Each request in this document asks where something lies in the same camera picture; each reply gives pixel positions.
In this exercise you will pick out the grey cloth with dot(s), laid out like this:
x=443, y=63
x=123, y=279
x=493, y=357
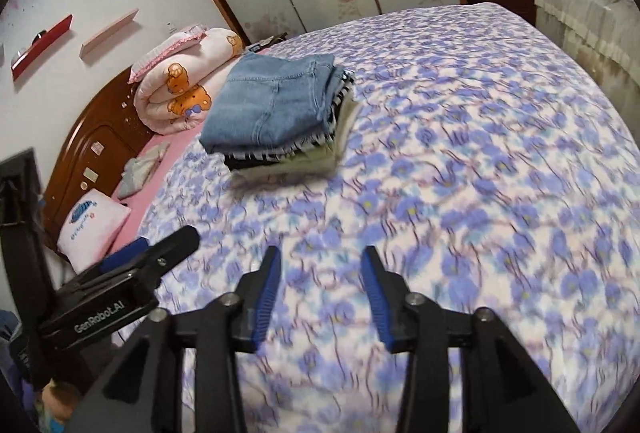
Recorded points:
x=135, y=175

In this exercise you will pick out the pink wall shelf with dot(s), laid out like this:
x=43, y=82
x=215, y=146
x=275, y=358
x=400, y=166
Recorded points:
x=107, y=35

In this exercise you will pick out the blue denim jacket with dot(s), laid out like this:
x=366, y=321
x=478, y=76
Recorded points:
x=270, y=98

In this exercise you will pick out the purple floral blanket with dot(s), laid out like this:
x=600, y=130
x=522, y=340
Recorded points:
x=450, y=163

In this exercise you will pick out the wooden headboard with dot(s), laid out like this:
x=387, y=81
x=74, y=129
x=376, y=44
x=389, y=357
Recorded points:
x=95, y=128

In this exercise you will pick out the blue cloth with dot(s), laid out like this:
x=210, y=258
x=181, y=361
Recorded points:
x=10, y=325

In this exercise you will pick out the pink bear print quilt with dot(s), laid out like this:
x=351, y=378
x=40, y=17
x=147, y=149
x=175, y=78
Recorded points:
x=165, y=103

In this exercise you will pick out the black stand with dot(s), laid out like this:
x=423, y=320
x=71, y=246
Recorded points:
x=20, y=193

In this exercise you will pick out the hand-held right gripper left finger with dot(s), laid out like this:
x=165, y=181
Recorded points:
x=265, y=293

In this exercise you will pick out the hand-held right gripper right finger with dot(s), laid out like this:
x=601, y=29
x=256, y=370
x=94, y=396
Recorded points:
x=377, y=298

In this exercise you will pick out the beige folded garment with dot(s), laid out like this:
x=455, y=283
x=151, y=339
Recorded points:
x=352, y=115

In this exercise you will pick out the pink pillow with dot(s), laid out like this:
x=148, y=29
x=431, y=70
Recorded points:
x=95, y=228

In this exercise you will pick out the pink bed sheet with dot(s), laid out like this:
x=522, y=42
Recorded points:
x=172, y=145

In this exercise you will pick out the red wall shelf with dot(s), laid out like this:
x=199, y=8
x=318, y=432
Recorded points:
x=45, y=45

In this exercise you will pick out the green folded garment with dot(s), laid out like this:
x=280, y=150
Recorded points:
x=310, y=160

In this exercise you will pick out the dark small object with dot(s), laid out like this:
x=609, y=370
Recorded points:
x=265, y=43

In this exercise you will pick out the black and white printed shirt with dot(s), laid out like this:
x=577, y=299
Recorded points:
x=280, y=152

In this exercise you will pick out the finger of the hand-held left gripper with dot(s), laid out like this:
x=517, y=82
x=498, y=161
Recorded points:
x=175, y=243
x=125, y=254

